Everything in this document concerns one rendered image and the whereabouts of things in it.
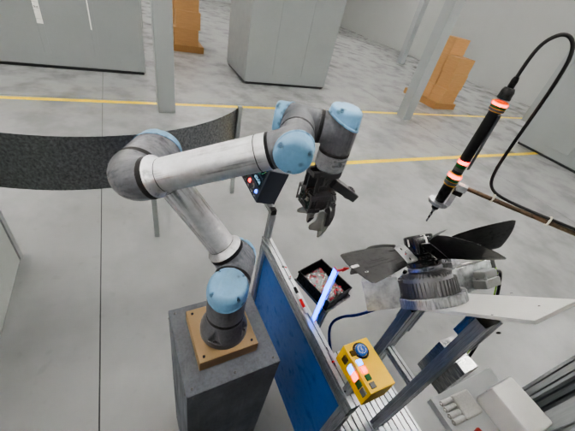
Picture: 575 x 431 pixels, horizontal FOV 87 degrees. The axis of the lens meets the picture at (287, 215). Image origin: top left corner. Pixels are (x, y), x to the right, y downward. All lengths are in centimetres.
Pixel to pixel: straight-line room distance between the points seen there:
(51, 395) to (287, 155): 198
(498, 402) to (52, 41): 680
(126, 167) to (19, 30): 610
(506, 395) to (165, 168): 136
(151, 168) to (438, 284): 110
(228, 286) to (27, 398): 160
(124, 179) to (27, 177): 189
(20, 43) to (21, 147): 446
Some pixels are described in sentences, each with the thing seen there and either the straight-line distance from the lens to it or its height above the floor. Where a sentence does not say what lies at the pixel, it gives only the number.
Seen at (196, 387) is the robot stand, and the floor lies 100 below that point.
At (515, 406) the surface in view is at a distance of 149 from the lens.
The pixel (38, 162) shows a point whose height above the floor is 77.
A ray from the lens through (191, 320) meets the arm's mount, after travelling 110.
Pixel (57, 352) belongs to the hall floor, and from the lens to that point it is 239.
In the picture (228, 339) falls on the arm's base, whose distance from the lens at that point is 101.
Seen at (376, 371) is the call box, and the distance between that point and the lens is 111.
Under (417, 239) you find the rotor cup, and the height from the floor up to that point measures 124.
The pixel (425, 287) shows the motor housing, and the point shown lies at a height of 114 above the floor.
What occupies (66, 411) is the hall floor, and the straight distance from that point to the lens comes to 221.
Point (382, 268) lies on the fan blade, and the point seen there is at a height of 118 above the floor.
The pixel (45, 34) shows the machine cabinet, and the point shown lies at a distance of 672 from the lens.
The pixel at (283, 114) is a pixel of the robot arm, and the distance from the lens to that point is 69.
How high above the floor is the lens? 198
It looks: 38 degrees down
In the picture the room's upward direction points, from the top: 14 degrees clockwise
